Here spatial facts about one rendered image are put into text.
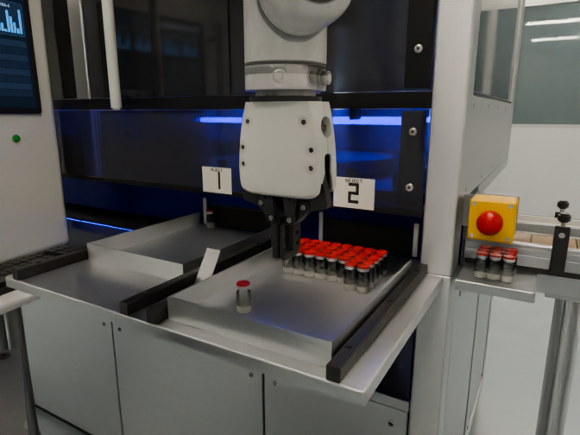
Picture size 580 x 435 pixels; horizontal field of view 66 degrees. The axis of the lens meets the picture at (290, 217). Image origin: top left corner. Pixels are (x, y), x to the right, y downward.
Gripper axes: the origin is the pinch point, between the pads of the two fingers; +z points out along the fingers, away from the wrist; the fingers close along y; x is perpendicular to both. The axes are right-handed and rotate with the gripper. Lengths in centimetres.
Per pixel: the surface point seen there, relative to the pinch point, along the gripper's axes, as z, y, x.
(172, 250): 15, 44, -26
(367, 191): 0.8, 5.0, -39.0
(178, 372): 57, 58, -39
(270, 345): 14.7, 3.1, -1.4
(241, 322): 12.7, 7.6, -1.4
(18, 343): 51, 102, -20
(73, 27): -36, 88, -39
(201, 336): 15.5, 13.2, 0.0
